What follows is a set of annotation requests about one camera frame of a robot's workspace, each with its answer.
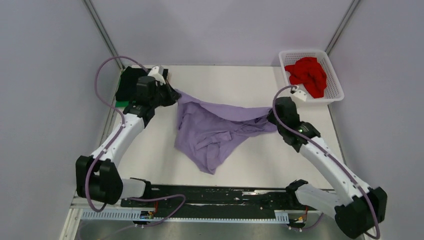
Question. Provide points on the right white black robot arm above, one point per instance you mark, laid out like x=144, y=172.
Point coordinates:
x=355, y=206

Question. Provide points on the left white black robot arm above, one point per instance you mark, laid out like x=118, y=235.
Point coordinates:
x=97, y=175

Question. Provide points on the red t shirt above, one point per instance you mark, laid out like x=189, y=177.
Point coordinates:
x=308, y=72

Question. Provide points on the folded green t shirt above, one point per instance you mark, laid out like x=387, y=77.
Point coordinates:
x=121, y=104

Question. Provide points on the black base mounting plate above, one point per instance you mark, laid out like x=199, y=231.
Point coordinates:
x=183, y=213

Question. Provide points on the folded black t shirt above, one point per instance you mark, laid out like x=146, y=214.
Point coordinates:
x=127, y=83

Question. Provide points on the purple t shirt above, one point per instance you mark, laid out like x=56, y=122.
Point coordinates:
x=207, y=133

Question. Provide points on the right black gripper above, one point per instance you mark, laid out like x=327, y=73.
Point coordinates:
x=270, y=116

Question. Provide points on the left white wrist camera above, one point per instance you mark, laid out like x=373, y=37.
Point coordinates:
x=157, y=73

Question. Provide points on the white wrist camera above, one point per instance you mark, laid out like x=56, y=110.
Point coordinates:
x=298, y=93
x=157, y=73

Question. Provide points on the white plastic basket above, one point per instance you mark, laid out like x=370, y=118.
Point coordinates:
x=333, y=92

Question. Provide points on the aluminium frame rail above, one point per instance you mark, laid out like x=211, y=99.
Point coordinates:
x=99, y=207

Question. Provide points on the white slotted cable duct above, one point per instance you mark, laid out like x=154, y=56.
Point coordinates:
x=148, y=216

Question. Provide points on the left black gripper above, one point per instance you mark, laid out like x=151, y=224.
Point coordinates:
x=173, y=95

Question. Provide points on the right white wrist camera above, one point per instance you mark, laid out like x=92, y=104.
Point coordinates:
x=298, y=93

